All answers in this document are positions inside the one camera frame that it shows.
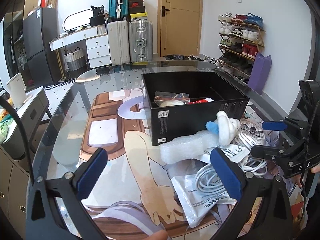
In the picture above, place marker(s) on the white printed plastic bag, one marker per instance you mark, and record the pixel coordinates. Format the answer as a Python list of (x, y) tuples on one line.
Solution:
[(232, 152), (197, 207)]

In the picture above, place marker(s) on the red packet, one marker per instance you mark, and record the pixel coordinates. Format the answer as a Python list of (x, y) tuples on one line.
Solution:
[(200, 101)]

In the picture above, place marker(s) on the scattered black white sneakers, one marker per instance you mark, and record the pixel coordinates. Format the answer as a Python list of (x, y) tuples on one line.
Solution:
[(202, 58)]

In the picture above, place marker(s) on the white foam wrap piece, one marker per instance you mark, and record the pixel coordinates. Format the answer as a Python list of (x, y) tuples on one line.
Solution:
[(182, 146)]

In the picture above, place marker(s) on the black trash bin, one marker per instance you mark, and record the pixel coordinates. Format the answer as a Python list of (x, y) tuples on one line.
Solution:
[(175, 57)]

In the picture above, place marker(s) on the black cardboard box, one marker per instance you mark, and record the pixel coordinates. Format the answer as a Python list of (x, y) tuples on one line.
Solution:
[(185, 120)]

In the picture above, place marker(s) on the white and blue plush toy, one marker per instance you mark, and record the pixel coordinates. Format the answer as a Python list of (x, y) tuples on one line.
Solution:
[(226, 130)]

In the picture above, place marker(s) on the grey low cabinet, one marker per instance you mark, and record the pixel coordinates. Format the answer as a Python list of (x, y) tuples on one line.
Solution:
[(12, 192)]

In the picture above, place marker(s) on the wooden door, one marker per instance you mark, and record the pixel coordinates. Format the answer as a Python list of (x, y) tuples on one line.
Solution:
[(180, 17)]

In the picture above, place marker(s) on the oval mirror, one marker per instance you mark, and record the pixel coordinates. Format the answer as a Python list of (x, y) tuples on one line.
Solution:
[(75, 21)]

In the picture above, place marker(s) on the person's right hand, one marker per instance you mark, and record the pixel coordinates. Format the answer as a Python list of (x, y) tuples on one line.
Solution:
[(298, 181)]

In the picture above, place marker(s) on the person's left hand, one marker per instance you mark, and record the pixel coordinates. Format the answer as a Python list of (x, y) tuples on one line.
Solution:
[(155, 235)]

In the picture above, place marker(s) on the stack of shoe boxes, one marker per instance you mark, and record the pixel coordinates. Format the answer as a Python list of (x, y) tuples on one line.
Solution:
[(136, 6)]

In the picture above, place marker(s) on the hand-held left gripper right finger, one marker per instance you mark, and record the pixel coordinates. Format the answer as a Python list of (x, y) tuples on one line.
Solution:
[(225, 172)]

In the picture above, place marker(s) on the white suitcase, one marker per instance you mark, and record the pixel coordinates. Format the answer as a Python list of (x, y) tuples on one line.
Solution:
[(118, 42)]

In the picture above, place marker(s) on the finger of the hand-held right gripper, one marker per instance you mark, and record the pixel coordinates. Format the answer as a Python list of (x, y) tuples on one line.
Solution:
[(273, 125), (267, 152)]

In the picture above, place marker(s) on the printed cartoon table mat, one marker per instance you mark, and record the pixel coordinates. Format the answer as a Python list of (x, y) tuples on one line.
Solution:
[(120, 155)]

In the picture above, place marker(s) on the silver suitcase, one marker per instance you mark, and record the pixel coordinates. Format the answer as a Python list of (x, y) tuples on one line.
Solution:
[(140, 41)]

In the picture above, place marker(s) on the wooden shoe rack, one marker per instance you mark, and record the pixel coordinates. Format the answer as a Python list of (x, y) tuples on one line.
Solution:
[(240, 47)]

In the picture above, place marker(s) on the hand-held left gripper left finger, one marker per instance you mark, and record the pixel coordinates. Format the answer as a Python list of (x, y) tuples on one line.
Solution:
[(92, 172)]

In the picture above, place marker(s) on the teal suitcase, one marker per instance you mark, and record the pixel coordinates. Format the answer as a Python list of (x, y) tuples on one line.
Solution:
[(118, 1)]

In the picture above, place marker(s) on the purple bag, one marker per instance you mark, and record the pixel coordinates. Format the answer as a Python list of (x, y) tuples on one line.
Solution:
[(261, 72)]

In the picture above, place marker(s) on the white upright device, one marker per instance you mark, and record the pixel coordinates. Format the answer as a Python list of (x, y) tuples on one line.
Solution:
[(16, 91)]

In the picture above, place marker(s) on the grey refrigerator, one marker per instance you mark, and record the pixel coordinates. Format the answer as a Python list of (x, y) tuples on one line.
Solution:
[(38, 45)]

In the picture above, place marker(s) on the woven laundry basket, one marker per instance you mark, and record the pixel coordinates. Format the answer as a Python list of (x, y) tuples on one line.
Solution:
[(74, 60)]

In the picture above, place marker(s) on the clear plastic packet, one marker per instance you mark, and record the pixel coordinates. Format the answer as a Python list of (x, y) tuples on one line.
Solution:
[(170, 98)]

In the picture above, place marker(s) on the shoe rack with shoes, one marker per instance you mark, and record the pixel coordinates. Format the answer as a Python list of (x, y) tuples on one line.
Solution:
[(242, 33)]

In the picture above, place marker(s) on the white dressing table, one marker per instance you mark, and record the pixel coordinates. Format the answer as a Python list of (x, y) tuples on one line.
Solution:
[(85, 45)]

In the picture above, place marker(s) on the white round stool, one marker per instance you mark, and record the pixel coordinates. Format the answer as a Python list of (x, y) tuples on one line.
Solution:
[(87, 75)]

